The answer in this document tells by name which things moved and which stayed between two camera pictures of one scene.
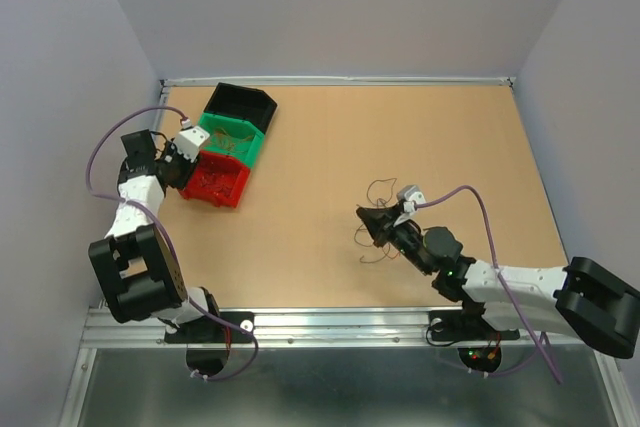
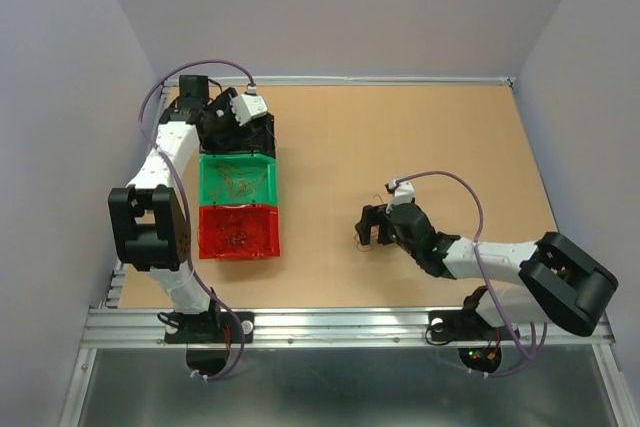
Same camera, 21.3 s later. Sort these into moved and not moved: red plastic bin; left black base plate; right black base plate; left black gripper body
Moved: red plastic bin; left black gripper body
Not moved: right black base plate; left black base plate
